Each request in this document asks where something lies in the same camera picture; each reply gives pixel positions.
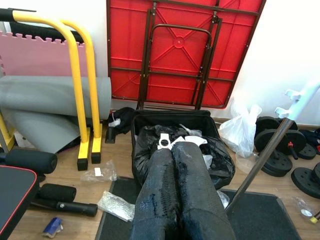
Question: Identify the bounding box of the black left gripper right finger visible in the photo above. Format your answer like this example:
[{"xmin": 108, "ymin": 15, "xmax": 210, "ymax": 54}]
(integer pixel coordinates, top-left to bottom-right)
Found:
[{"xmin": 172, "ymin": 141, "xmax": 236, "ymax": 240}]

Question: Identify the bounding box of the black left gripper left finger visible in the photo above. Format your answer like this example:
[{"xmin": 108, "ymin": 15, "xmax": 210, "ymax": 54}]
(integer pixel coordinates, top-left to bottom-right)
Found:
[{"xmin": 129, "ymin": 148, "xmax": 181, "ymax": 240}]

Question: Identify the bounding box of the white plastic ring piece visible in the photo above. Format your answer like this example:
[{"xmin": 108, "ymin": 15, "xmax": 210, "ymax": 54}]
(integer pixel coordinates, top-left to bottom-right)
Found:
[{"xmin": 157, "ymin": 133, "xmax": 174, "ymax": 151}]

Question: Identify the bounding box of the black floor mat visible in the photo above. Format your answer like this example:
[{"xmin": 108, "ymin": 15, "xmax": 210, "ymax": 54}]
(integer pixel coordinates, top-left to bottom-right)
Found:
[{"xmin": 94, "ymin": 176, "xmax": 303, "ymax": 240}]

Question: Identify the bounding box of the crumpled clear plastic wrap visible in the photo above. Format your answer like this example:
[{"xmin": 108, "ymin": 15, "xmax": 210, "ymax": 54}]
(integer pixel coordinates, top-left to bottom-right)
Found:
[
  {"xmin": 292, "ymin": 196, "xmax": 316, "ymax": 220},
  {"xmin": 217, "ymin": 189, "xmax": 231, "ymax": 208},
  {"xmin": 97, "ymin": 191, "xmax": 136, "ymax": 222}
]

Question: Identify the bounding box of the clear plastic wrap white label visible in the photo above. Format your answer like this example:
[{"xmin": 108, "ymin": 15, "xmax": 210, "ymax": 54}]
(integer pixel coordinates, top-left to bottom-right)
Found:
[{"xmin": 79, "ymin": 159, "xmax": 118, "ymax": 183}]

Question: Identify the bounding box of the white crumpled paper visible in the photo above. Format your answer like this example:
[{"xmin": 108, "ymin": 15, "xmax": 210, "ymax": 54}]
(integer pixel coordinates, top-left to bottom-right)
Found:
[{"xmin": 178, "ymin": 123, "xmax": 209, "ymax": 146}]

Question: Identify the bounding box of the black rubber block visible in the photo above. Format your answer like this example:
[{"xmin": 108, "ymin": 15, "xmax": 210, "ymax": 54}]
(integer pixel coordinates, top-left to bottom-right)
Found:
[{"xmin": 104, "ymin": 127, "xmax": 117, "ymax": 145}]

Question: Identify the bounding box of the black steel tube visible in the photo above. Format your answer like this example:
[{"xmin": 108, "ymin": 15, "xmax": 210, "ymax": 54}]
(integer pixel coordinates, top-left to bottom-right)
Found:
[{"xmin": 31, "ymin": 199, "xmax": 99, "ymax": 218}]

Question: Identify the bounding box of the white plastic bag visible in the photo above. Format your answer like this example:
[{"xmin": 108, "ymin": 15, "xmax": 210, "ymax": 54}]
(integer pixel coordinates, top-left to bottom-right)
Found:
[{"xmin": 217, "ymin": 96, "xmax": 263, "ymax": 159}]

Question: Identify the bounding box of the black fabric bin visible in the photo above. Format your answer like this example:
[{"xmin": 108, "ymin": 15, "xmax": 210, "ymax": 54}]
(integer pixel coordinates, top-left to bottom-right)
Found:
[{"xmin": 131, "ymin": 109, "xmax": 221, "ymax": 191}]

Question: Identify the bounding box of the black pouch with white tag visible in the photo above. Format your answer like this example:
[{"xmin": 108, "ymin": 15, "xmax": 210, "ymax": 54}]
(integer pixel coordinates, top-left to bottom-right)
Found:
[{"xmin": 107, "ymin": 106, "xmax": 137, "ymax": 136}]

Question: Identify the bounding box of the black weight plate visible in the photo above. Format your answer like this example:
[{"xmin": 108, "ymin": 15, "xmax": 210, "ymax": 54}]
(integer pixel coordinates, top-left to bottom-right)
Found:
[
  {"xmin": 261, "ymin": 149, "xmax": 293, "ymax": 178},
  {"xmin": 297, "ymin": 142, "xmax": 318, "ymax": 161},
  {"xmin": 291, "ymin": 166, "xmax": 320, "ymax": 193}
]

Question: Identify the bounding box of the black dumbbell red collar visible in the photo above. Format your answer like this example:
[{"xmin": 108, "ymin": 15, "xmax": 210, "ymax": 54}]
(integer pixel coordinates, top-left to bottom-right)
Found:
[{"xmin": 254, "ymin": 116, "xmax": 307, "ymax": 161}]

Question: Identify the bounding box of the black foam roller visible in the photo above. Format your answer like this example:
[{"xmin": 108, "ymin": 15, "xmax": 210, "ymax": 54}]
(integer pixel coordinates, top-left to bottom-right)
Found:
[
  {"xmin": 4, "ymin": 148, "xmax": 59, "ymax": 175},
  {"xmin": 38, "ymin": 183, "xmax": 78, "ymax": 204}
]

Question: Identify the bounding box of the purple wrapper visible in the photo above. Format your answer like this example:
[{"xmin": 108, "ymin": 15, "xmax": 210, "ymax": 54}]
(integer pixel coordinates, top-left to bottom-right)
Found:
[{"xmin": 42, "ymin": 216, "xmax": 65, "ymax": 238}]

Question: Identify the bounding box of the black bench pad red trim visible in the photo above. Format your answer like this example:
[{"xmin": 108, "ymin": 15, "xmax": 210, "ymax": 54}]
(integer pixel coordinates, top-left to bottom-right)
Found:
[{"xmin": 0, "ymin": 164, "xmax": 40, "ymax": 240}]

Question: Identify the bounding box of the yellow parallel bar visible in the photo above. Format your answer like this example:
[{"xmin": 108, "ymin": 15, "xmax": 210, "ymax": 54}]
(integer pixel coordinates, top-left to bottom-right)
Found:
[
  {"xmin": 0, "ymin": 8, "xmax": 91, "ymax": 171},
  {"xmin": 9, "ymin": 19, "xmax": 104, "ymax": 165}
]

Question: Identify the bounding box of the red folding table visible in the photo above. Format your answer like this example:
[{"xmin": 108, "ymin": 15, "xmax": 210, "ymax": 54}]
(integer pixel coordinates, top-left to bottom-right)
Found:
[{"xmin": 106, "ymin": 0, "xmax": 267, "ymax": 111}]

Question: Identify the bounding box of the grey rolled mat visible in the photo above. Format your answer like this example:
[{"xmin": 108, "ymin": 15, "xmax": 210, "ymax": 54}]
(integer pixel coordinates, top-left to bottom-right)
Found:
[{"xmin": 0, "ymin": 74, "xmax": 112, "ymax": 153}]

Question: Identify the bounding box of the pink foam mat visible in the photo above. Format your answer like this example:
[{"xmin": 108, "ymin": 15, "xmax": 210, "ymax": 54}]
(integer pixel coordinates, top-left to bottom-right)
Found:
[{"xmin": 0, "ymin": 29, "xmax": 88, "ymax": 77}]

